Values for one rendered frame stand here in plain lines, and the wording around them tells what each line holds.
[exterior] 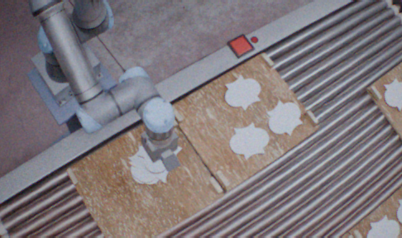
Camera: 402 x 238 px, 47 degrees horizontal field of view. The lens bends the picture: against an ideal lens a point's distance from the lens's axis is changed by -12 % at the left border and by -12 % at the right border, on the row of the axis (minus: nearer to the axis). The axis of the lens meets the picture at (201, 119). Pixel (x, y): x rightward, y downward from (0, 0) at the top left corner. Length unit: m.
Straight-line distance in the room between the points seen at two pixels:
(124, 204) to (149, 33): 1.54
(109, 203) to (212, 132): 0.42
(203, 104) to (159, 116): 0.53
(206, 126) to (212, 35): 1.33
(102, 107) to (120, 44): 1.69
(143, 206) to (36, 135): 1.28
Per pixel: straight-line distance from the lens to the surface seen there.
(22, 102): 2.93
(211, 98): 1.79
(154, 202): 1.67
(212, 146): 1.73
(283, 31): 2.00
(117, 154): 1.72
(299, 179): 1.76
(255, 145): 1.74
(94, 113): 1.31
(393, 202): 1.85
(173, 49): 2.96
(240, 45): 1.91
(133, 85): 1.33
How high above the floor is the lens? 2.56
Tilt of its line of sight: 67 degrees down
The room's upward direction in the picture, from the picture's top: 10 degrees clockwise
